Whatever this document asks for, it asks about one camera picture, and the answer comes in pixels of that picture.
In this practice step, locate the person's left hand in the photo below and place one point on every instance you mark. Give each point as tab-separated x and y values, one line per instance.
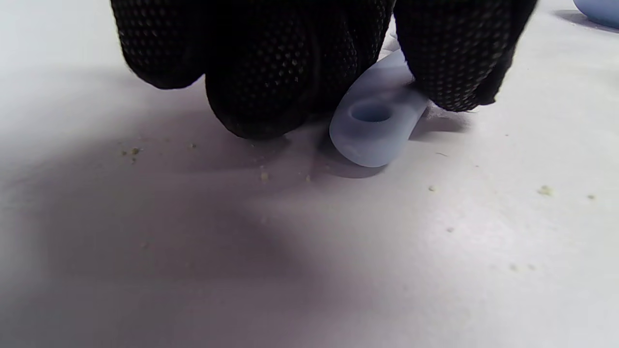
271	63

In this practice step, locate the light blue plastic knife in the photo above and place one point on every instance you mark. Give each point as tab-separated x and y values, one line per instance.
372	140

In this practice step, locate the small blue dish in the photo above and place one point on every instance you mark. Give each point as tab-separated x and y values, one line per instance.
599	12

